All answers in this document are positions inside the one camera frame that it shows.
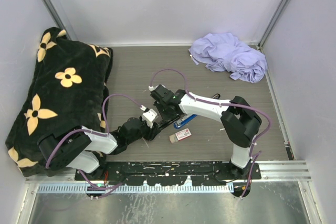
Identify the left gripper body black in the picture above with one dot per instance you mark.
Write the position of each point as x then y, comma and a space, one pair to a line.
145, 131

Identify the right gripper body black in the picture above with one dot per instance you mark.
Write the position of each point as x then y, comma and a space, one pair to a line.
165, 114

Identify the black stapler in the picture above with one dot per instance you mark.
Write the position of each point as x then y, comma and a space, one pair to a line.
193, 104

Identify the blue stapler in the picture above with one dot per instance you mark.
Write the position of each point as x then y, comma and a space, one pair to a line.
184, 120

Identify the red white staple box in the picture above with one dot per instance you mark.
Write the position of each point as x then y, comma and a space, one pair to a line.
180, 135

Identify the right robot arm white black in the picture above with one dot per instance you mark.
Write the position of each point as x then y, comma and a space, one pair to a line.
240, 122

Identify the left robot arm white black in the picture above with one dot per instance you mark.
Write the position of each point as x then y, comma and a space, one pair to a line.
79, 147

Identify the lavender crumpled cloth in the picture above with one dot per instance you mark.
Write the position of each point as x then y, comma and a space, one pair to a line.
225, 52

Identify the black floral blanket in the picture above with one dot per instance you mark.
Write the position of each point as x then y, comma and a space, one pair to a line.
68, 89

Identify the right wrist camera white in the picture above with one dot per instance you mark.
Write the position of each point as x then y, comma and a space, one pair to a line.
156, 88

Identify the white cable duct strip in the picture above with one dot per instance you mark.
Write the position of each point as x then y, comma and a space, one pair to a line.
125, 189

